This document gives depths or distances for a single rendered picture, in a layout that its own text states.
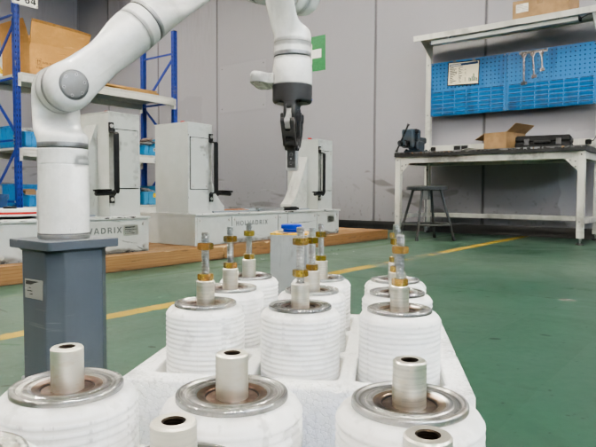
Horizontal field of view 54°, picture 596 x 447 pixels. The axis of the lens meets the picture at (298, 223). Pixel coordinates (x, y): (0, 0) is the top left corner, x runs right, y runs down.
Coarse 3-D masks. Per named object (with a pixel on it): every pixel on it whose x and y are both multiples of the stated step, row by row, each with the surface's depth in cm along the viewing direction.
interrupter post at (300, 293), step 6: (294, 282) 70; (306, 282) 70; (294, 288) 69; (300, 288) 69; (306, 288) 69; (294, 294) 69; (300, 294) 69; (306, 294) 69; (294, 300) 69; (300, 300) 69; (306, 300) 69; (294, 306) 69; (300, 306) 69; (306, 306) 69
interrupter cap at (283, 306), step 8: (272, 304) 70; (280, 304) 70; (288, 304) 71; (312, 304) 71; (320, 304) 70; (328, 304) 70; (280, 312) 67; (288, 312) 66; (296, 312) 66; (304, 312) 66; (312, 312) 66; (320, 312) 67
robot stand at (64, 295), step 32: (32, 256) 107; (64, 256) 105; (96, 256) 110; (32, 288) 107; (64, 288) 105; (96, 288) 110; (32, 320) 108; (64, 320) 106; (96, 320) 111; (32, 352) 108; (96, 352) 111
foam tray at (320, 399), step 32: (352, 320) 97; (160, 352) 76; (256, 352) 76; (352, 352) 76; (448, 352) 77; (160, 384) 65; (288, 384) 63; (320, 384) 63; (352, 384) 63; (448, 384) 64; (320, 416) 62
